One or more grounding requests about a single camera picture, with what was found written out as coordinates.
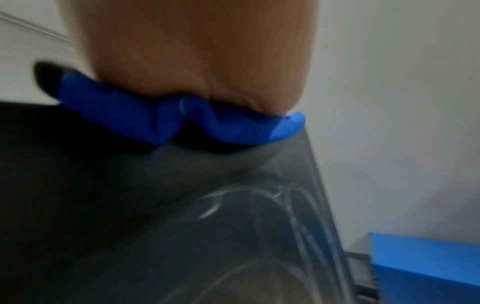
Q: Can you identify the person's right hand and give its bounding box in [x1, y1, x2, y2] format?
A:
[55, 0, 324, 115]

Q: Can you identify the grey cleaning cloth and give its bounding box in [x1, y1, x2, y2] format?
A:
[33, 60, 307, 146]

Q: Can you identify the slim black vented computer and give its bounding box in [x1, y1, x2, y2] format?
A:
[0, 100, 358, 304]

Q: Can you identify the blue rectangular box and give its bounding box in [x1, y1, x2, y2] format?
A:
[369, 232, 480, 304]

